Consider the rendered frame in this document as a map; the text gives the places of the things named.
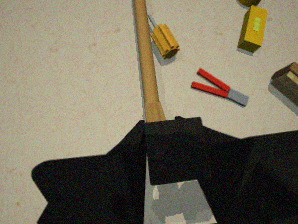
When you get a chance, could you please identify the yellow rectangular block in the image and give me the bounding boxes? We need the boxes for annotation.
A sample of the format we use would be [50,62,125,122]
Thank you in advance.
[237,5,267,53]

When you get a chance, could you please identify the long wooden-handled scraper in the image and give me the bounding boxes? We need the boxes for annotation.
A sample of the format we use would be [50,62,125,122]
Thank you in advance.
[133,0,212,186]

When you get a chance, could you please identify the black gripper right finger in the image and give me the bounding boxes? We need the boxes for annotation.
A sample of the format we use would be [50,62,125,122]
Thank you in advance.
[197,126,298,223]

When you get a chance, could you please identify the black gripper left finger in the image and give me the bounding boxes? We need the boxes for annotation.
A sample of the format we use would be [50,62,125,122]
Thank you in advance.
[31,120,147,224]

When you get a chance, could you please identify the red-handled pliers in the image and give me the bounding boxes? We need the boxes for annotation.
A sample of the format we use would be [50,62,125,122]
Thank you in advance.
[191,69,249,107]

